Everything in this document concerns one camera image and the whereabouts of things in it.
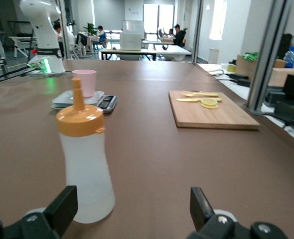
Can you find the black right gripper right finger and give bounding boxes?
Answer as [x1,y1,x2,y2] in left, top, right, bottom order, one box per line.
[188,187,290,239]

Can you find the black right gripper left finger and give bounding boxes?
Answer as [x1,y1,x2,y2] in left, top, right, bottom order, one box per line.
[0,185,78,239]

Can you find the squeeze bottle with orange cap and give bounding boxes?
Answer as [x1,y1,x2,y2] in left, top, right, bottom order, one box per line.
[56,77,116,224]

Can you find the pink plastic cup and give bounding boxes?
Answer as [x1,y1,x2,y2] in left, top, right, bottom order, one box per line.
[71,69,97,98]

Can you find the silver digital kitchen scale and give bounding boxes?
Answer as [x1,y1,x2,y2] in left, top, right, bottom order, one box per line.
[50,90,119,115]

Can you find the yellow plastic knife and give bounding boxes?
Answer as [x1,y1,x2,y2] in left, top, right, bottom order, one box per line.
[176,97,222,103]

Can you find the yellow plastic fork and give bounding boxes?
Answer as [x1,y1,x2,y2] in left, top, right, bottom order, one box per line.
[180,91,219,98]

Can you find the black power adapter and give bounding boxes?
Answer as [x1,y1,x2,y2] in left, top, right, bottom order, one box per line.
[226,73,251,87]

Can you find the brown cardboard box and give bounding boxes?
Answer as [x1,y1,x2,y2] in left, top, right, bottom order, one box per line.
[236,53,286,73]

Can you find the white office table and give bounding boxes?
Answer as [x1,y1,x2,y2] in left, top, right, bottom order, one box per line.
[99,48,157,61]
[155,44,192,62]

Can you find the green cloth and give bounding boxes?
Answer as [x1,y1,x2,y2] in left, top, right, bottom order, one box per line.
[241,51,259,62]

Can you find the seated person white shirt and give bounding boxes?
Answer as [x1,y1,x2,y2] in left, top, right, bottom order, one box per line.
[52,21,75,50]

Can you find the seated person black clothes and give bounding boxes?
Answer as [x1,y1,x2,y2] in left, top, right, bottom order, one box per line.
[173,24,187,47]

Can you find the blue water bottle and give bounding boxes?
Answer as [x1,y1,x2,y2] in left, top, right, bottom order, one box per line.
[284,46,294,69]

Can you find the seated person blue shirt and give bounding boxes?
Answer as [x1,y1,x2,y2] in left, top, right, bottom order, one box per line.
[96,25,107,44]

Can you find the white monitor back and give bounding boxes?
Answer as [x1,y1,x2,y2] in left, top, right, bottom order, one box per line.
[119,33,142,51]

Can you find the green potted plant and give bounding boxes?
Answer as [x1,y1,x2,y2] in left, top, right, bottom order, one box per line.
[83,22,98,35]

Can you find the white whiteboard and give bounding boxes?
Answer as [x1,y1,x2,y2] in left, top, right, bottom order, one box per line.
[122,19,145,35]

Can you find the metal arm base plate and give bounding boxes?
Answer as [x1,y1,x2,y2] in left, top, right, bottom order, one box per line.
[24,66,72,77]

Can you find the black power cable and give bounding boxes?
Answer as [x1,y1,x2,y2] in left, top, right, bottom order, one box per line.
[0,66,42,83]

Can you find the tall frame post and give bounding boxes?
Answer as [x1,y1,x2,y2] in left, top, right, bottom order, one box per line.
[246,0,291,116]

